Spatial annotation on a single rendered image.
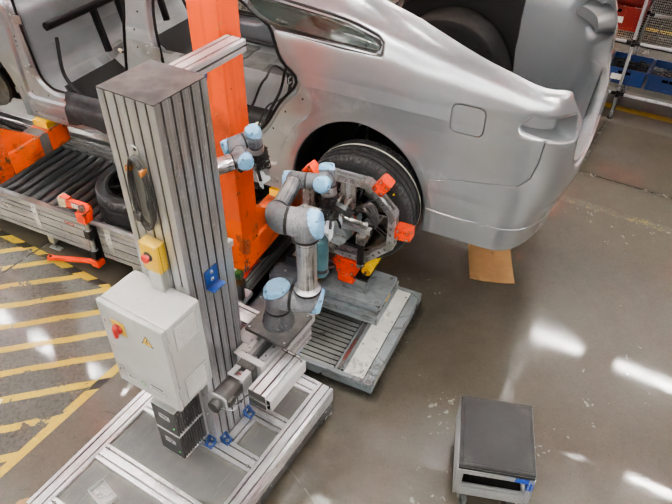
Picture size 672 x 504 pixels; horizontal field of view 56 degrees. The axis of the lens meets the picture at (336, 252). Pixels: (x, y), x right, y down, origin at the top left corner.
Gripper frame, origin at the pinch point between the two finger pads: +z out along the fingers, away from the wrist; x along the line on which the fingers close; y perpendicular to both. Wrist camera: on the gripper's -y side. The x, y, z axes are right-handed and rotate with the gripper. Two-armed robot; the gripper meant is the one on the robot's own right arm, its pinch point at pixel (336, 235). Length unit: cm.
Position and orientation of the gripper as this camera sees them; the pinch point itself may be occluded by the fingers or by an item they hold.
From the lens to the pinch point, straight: 304.7
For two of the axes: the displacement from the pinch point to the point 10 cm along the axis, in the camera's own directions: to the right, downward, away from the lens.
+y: -9.4, -0.8, 3.4
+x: -3.4, 4.1, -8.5
